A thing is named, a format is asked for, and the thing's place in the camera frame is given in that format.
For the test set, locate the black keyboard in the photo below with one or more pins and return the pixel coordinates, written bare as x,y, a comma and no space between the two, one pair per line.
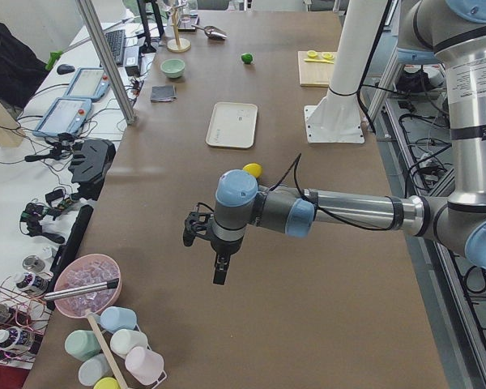
116,42

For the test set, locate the yellow plastic knife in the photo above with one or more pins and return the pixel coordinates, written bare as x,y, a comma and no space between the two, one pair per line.
313,60

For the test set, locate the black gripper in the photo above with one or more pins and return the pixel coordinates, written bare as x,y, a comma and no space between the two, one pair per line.
222,248

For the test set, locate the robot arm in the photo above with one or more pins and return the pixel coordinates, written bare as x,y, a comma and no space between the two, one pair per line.
452,33

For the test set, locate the seated person in black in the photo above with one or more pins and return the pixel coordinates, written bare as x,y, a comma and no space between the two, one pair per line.
21,72

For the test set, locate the pink bowl with ice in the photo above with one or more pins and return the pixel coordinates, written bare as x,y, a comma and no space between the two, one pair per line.
86,271

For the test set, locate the green ceramic bowl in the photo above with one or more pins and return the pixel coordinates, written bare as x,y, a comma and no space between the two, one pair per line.
173,68

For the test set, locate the teach pendant tablet near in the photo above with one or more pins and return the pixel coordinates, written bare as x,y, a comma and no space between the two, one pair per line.
66,115

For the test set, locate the wooden spoon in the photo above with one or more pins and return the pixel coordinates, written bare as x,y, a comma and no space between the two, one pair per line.
91,318

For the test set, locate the yellow lemon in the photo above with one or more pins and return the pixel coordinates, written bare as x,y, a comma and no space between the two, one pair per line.
254,169

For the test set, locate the grey plastic cup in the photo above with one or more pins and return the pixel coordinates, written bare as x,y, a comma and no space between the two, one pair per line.
94,369

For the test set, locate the white plastic cup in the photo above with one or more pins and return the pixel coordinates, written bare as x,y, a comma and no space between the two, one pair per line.
124,340

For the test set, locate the white camera pole mount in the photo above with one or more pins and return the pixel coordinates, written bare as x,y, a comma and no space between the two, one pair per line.
336,118

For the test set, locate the blue plastic cup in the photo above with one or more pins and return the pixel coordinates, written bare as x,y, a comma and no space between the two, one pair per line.
115,318

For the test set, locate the wooden cup stand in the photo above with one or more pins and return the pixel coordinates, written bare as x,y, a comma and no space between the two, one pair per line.
175,43

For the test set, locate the yellow plastic cup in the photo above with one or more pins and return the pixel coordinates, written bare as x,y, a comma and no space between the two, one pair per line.
107,383

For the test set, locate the wooden cutting board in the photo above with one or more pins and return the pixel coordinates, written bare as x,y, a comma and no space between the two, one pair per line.
314,74

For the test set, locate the black plastic bracket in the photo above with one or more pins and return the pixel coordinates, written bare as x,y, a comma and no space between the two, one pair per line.
90,162

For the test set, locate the black computer mouse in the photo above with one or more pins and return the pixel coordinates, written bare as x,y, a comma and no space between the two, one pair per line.
65,69

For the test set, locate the teach pendant tablet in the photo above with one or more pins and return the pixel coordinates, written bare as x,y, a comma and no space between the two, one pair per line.
66,115
88,83

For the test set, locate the aluminium frame post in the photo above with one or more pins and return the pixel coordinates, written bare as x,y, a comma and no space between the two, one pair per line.
94,27

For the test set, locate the metal tongs handle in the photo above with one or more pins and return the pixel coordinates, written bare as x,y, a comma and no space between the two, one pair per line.
81,290

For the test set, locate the green plastic cup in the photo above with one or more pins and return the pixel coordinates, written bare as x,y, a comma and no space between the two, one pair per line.
82,345

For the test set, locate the teach pendant tablet far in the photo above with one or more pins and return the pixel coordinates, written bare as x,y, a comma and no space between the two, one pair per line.
88,83

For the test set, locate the cream rabbit tray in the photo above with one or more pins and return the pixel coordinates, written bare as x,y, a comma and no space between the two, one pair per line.
232,125

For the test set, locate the metal scoop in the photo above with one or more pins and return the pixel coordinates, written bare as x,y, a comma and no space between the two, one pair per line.
212,32

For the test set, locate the grey folded cloth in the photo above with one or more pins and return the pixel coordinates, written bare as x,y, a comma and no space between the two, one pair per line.
165,93

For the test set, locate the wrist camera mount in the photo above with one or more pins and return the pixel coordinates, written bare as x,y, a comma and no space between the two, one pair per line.
197,224

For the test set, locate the green lime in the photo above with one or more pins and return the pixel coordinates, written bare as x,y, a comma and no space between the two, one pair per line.
247,58

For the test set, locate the pink plastic cup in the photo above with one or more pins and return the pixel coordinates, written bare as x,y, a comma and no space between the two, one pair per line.
145,365

